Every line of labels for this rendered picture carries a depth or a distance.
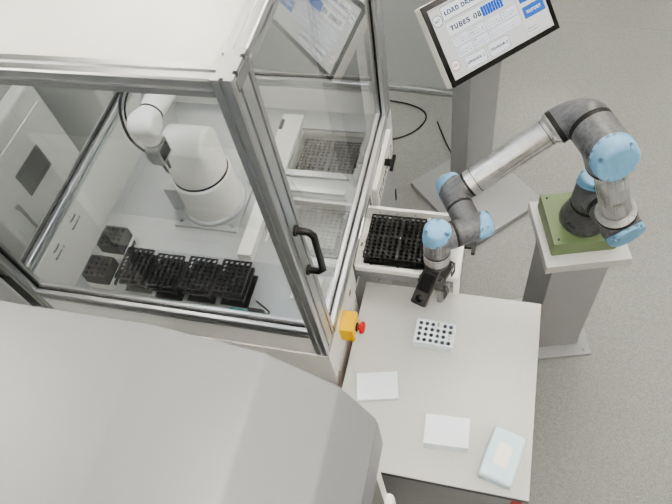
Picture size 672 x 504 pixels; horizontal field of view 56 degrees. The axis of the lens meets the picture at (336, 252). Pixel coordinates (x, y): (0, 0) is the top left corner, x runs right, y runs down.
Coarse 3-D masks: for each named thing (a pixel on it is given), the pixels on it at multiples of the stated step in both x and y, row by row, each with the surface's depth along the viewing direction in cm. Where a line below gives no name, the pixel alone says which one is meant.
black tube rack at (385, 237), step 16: (384, 224) 216; (400, 224) 212; (416, 224) 211; (368, 240) 213; (384, 240) 209; (400, 240) 208; (416, 240) 207; (368, 256) 206; (384, 256) 205; (400, 256) 208; (416, 256) 204
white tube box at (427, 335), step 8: (424, 320) 202; (432, 320) 202; (416, 328) 201; (424, 328) 201; (432, 328) 201; (440, 328) 200; (448, 328) 200; (416, 336) 200; (424, 336) 199; (432, 336) 201; (440, 336) 199; (416, 344) 200; (424, 344) 199; (432, 344) 197; (440, 344) 197; (448, 344) 199
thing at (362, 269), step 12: (408, 216) 217; (420, 216) 215; (432, 216) 214; (444, 216) 212; (360, 240) 217; (360, 252) 215; (456, 252) 210; (360, 264) 206; (372, 264) 212; (372, 276) 208; (384, 276) 206; (396, 276) 204; (408, 276) 203
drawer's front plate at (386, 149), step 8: (384, 144) 228; (392, 144) 239; (384, 152) 226; (384, 160) 226; (384, 168) 228; (376, 176) 220; (384, 176) 230; (376, 184) 218; (384, 184) 232; (376, 192) 219; (376, 200) 223
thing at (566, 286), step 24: (552, 264) 211; (576, 264) 210; (600, 264) 210; (624, 264) 211; (528, 288) 262; (552, 288) 231; (576, 288) 232; (552, 312) 247; (576, 312) 248; (552, 336) 265; (576, 336) 266
